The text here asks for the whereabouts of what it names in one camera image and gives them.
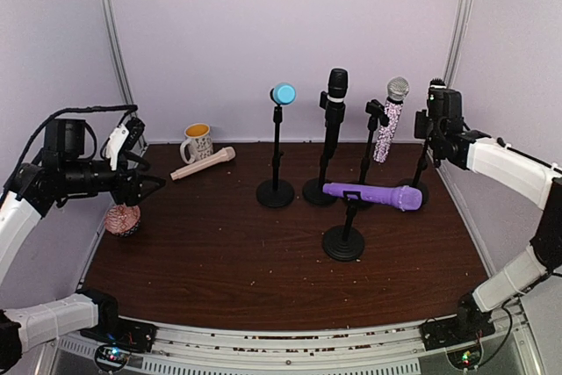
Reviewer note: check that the silver glitter microphone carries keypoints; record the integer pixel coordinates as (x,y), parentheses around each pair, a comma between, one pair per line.
(397,90)

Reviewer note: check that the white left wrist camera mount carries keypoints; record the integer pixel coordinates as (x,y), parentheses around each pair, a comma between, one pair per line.
(114,144)

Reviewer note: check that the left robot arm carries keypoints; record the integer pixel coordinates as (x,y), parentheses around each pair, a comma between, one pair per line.
(75,153)

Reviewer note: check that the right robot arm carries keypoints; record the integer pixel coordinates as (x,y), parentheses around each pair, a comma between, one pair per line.
(510,183)

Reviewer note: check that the red patterned small bowl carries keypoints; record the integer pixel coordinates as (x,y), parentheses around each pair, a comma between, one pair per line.
(123,221)

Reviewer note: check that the blue microphone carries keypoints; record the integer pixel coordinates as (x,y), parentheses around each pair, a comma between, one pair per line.
(283,94)

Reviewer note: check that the black stand for pink microphone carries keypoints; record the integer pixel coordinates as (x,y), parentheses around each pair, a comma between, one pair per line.
(429,127)

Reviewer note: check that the aluminium corner frame post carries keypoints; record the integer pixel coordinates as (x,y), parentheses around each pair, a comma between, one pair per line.
(462,19)
(116,52)

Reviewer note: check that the white floral ceramic mug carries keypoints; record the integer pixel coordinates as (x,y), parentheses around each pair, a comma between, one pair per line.
(198,143)

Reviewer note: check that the black stand for purple microphone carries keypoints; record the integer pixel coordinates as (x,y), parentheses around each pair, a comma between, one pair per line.
(345,243)

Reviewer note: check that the aluminium corner frame post right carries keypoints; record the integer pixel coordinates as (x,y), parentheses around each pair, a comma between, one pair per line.
(462,19)

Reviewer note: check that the black stand with glitter microphone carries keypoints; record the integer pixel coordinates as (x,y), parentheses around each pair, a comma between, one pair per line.
(377,118)

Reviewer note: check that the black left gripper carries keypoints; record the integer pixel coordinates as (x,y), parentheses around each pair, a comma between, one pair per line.
(129,193)

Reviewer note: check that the aluminium corner frame post left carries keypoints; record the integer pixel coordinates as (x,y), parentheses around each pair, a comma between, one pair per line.
(116,52)

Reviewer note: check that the black microphone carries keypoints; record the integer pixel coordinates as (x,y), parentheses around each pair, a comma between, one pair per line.
(332,102)

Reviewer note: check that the purple microphone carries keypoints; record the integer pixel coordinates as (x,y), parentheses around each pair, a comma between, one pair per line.
(404,198)

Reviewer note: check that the black stand with blue microphone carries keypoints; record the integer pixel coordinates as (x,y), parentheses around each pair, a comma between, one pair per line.
(275,192)

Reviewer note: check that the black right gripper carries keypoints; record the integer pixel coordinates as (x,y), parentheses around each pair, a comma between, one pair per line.
(419,131)

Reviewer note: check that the pale pink microphone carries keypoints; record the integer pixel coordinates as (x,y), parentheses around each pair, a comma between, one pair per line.
(223,155)

